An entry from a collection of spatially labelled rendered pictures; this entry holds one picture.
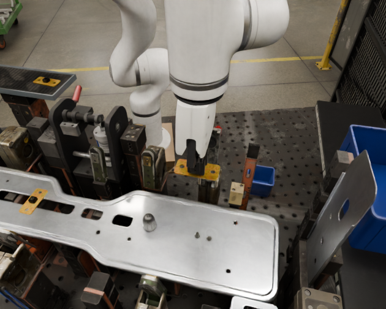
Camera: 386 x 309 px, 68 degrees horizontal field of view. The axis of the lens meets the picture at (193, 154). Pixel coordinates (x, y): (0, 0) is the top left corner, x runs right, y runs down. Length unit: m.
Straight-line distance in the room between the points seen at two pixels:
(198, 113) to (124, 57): 0.61
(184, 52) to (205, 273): 0.51
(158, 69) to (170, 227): 0.54
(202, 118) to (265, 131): 1.13
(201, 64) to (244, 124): 1.20
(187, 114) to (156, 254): 0.42
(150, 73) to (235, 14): 0.70
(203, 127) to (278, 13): 0.17
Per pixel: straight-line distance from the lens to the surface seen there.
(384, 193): 0.94
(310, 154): 1.47
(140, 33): 0.90
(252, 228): 0.78
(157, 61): 1.04
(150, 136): 1.21
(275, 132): 1.53
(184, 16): 0.35
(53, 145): 0.96
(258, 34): 0.39
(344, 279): 0.75
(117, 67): 1.01
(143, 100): 1.11
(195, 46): 0.36
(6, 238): 0.76
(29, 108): 1.14
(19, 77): 1.15
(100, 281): 0.75
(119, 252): 0.75
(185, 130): 0.42
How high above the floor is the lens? 1.66
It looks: 45 degrees down
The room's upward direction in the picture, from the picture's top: straight up
